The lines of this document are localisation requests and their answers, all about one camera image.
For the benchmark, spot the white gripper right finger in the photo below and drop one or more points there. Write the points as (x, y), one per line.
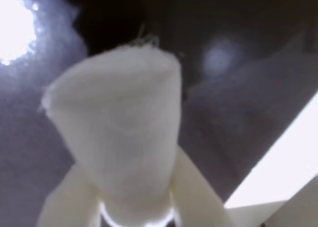
(198, 199)

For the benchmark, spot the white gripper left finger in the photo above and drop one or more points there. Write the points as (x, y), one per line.
(69, 199)

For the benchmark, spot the white gauze roll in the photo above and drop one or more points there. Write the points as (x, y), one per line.
(119, 127)

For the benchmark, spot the black table mat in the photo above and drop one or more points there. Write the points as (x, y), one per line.
(29, 137)

